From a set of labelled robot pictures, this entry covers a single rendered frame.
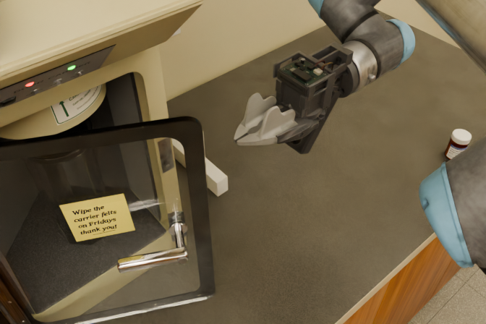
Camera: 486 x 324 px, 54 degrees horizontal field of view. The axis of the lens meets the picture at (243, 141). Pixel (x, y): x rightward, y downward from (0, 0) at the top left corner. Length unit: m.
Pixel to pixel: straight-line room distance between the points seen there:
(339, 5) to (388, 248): 0.48
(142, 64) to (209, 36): 0.68
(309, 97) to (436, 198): 0.20
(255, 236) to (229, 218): 0.07
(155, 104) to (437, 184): 0.39
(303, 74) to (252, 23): 0.76
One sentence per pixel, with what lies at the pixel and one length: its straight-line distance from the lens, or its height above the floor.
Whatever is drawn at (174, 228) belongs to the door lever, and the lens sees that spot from 0.66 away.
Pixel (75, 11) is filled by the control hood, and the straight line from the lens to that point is 0.49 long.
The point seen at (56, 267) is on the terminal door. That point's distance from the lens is 0.71.
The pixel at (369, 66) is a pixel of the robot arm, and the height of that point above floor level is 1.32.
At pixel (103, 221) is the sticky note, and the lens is 0.63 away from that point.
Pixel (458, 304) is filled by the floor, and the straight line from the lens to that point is 2.12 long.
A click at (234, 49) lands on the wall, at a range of 1.39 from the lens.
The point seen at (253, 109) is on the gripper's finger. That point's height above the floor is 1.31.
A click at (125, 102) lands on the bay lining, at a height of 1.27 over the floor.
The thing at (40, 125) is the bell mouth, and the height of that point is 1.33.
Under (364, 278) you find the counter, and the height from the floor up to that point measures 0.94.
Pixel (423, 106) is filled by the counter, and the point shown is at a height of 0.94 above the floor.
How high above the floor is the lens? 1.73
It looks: 44 degrees down
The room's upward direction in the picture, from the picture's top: straight up
